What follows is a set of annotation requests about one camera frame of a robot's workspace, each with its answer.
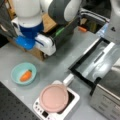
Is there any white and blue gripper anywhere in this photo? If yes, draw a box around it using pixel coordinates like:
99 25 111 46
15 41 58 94
12 18 56 56

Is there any orange carrot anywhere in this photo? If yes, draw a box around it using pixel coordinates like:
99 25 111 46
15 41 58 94
20 70 32 82

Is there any pink round plate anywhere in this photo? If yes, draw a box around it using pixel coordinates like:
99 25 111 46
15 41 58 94
39 84 69 112

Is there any wooden box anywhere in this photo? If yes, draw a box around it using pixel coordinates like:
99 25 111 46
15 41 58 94
6 0 81 62

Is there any open oven glass door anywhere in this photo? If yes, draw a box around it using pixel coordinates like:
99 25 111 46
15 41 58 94
69 38 115 94

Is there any silver toaster oven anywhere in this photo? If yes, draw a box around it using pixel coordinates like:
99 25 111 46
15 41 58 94
91 26 120 120

